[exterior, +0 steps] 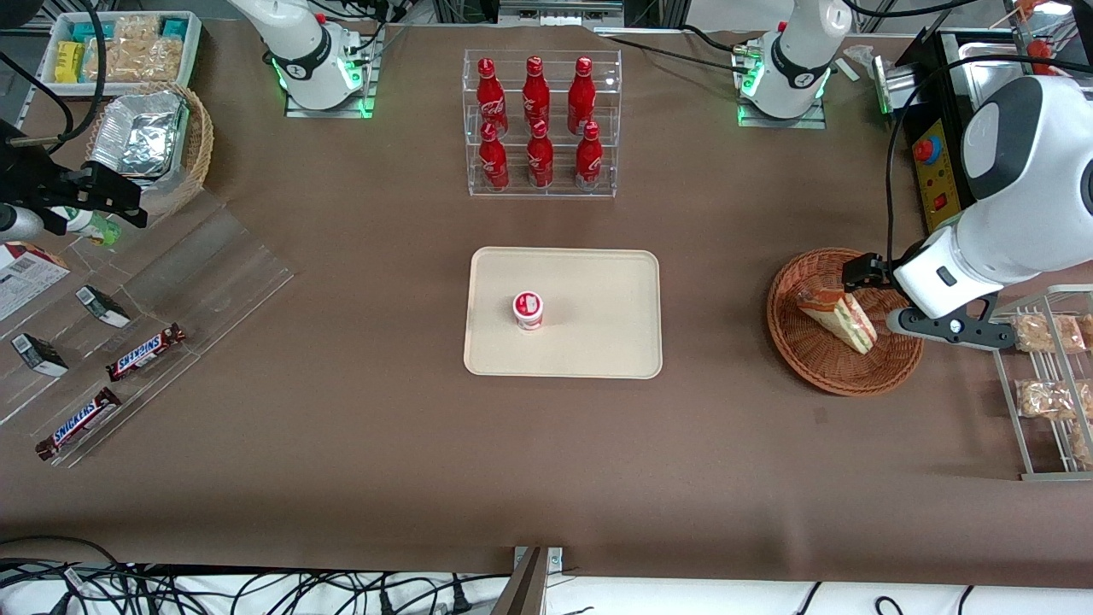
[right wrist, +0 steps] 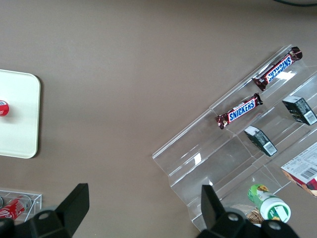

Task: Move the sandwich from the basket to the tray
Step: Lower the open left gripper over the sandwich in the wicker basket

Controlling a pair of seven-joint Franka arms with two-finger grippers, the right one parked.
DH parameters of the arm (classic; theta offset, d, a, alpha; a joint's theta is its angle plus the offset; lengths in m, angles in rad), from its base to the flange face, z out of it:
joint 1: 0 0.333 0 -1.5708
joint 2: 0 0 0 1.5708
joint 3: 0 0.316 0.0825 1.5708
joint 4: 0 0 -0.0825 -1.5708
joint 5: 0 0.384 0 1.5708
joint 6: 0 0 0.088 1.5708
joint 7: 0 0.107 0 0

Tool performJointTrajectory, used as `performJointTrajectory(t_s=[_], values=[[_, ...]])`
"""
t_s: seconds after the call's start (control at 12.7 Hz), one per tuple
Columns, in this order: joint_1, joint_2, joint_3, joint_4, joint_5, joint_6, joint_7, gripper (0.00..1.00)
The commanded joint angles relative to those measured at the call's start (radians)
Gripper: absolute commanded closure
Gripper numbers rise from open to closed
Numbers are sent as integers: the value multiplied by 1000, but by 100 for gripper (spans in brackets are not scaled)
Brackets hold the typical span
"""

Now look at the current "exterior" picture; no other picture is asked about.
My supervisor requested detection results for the Snickers chocolate bar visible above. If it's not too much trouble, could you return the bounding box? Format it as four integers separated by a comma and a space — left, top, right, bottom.
34, 387, 123, 462
105, 323, 187, 383

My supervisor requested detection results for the black cable loop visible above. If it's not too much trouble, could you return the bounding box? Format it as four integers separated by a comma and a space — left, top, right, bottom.
0, 535, 129, 615

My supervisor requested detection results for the silver foil container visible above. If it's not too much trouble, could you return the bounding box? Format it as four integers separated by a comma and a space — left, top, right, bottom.
89, 91, 190, 180

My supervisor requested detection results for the red cola bottle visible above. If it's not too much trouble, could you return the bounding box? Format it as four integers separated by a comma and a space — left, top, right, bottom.
522, 56, 552, 129
478, 122, 511, 192
575, 121, 605, 191
526, 120, 555, 190
475, 58, 510, 138
567, 57, 597, 135

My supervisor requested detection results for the clear acrylic bottle rack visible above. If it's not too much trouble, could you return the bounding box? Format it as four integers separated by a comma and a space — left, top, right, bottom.
463, 49, 622, 199

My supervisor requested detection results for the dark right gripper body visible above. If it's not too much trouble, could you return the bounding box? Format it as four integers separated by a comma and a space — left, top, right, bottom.
0, 120, 67, 234

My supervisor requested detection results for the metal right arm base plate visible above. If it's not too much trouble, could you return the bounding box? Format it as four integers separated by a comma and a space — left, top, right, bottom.
283, 26, 377, 120

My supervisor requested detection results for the black hanging cable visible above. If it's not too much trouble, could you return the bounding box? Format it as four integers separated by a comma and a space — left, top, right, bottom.
0, 0, 108, 156

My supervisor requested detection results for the triangle sandwich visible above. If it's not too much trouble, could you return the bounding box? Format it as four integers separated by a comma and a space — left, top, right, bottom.
796, 286, 879, 355

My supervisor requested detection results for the clear bag of crackers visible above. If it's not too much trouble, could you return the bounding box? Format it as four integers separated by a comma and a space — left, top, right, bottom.
114, 15, 163, 44
84, 38, 185, 84

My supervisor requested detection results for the clear acrylic display stand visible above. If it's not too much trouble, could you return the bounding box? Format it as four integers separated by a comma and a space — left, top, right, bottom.
0, 190, 296, 470

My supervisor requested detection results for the brown wicker basket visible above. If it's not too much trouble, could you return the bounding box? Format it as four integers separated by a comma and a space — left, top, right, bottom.
766, 248, 926, 397

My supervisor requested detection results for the red white carton box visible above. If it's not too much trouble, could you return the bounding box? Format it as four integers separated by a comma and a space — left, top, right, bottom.
0, 242, 72, 322

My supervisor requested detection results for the yellow snack pack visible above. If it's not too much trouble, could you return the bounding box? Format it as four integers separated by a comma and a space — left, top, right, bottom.
55, 41, 86, 85

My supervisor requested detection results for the beige plastic tray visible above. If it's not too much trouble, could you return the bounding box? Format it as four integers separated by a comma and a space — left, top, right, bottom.
463, 247, 663, 380

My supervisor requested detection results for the brown table cover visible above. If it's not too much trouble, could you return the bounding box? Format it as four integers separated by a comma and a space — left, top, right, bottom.
0, 17, 1093, 590

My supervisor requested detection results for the small black white box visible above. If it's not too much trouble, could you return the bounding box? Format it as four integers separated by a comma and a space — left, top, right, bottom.
75, 285, 132, 329
10, 333, 70, 378

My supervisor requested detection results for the red sausage on stick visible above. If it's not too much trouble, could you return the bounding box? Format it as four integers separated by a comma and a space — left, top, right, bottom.
1020, 38, 1061, 76

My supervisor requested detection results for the green white small bottle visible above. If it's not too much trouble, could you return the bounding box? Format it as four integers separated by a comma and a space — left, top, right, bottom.
50, 207, 123, 248

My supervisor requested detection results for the light wicker basket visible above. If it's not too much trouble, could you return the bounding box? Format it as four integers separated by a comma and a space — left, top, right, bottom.
84, 82, 214, 220

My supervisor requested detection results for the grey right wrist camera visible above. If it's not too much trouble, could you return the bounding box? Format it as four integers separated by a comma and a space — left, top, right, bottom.
0, 203, 45, 243

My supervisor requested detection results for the white cup with red lid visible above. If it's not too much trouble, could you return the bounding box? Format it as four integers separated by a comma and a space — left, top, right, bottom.
512, 291, 546, 331

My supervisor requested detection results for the silver metal bracket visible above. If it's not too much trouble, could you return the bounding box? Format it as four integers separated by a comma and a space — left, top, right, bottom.
512, 546, 565, 573

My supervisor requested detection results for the dark metal post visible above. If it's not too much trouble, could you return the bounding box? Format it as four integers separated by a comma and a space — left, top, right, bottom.
491, 547, 549, 615

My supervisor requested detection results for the black food warmer appliance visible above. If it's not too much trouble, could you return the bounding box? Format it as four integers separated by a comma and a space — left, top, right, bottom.
880, 26, 1093, 236

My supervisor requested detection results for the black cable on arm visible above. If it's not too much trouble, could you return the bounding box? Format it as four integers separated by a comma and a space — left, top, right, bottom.
885, 51, 1093, 266

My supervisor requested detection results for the grey metal wire rack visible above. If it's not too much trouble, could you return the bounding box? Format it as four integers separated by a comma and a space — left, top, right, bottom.
977, 284, 1093, 483

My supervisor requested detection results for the white plastic bin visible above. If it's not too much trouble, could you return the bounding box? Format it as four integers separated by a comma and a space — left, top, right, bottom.
40, 11, 203, 97

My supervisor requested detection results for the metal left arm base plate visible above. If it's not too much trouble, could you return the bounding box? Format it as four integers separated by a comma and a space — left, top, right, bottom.
734, 34, 828, 131

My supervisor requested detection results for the black cable on table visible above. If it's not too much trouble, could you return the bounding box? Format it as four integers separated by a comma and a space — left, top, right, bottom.
596, 24, 757, 76

